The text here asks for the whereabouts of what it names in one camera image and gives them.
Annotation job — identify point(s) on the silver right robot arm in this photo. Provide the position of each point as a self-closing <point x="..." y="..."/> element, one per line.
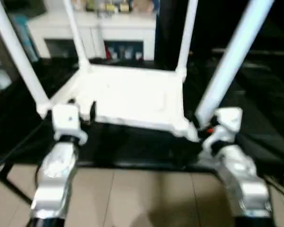
<point x="241" y="179"/>

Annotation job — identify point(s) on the brown teddy bear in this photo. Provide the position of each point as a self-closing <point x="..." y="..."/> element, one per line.
<point x="143" y="4"/>

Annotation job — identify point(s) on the clear glass ornament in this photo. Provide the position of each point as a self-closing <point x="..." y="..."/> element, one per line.
<point x="105" y="6"/>

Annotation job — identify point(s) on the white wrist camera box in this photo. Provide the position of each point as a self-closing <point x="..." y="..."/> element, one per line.
<point x="66" y="120"/>
<point x="225" y="124"/>

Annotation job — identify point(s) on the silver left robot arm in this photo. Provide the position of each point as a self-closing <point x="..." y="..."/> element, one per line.
<point x="57" y="179"/>

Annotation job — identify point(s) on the white sideboard with glass doors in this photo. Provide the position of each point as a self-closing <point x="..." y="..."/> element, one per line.
<point x="61" y="33"/>

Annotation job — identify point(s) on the white plastic table top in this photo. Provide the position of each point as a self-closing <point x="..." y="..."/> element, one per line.
<point x="128" y="94"/>

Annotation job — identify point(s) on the white plastic table leg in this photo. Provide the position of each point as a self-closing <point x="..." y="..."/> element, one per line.
<point x="234" y="56"/>
<point x="19" y="56"/>
<point x="187" y="38"/>
<point x="76" y="33"/>

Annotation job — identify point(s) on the black work mat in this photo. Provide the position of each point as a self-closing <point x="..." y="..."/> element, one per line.
<point x="132" y="146"/>

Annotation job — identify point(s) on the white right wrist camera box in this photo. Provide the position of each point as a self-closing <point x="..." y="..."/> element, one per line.
<point x="225" y="124"/>

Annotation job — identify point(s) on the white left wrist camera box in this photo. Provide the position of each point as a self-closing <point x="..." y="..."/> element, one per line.
<point x="66" y="120"/>

